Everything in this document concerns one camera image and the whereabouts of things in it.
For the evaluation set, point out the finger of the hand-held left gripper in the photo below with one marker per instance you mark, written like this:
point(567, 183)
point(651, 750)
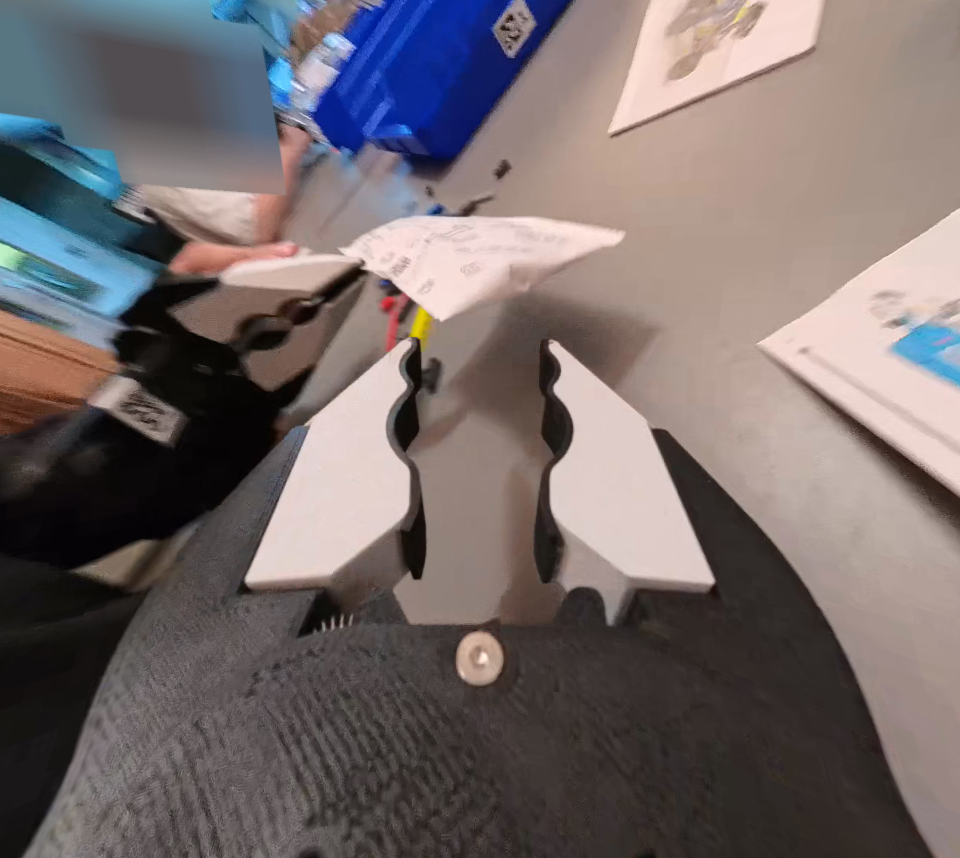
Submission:
point(300, 273)
point(322, 341)

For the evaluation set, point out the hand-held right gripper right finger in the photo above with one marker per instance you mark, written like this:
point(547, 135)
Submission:
point(622, 498)

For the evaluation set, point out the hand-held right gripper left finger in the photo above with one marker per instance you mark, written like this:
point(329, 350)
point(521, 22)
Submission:
point(337, 498)

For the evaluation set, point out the white printed paper bag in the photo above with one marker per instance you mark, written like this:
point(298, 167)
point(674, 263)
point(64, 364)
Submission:
point(487, 258)

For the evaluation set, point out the pile of lego pieces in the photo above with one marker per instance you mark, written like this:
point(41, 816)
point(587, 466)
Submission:
point(421, 329)

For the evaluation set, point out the black lego axle piece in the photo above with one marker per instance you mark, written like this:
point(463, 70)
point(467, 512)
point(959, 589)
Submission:
point(476, 204)

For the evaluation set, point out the wooden cabinet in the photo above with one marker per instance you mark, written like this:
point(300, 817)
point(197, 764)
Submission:
point(45, 378)

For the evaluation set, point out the large blue plastic bin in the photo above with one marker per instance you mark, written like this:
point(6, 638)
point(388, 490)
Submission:
point(450, 48)

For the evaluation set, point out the instruction booklet with blue picture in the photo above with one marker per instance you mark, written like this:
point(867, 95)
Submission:
point(885, 363)

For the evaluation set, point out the white instruction booklet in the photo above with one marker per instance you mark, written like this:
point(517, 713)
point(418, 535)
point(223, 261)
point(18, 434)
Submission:
point(720, 48)

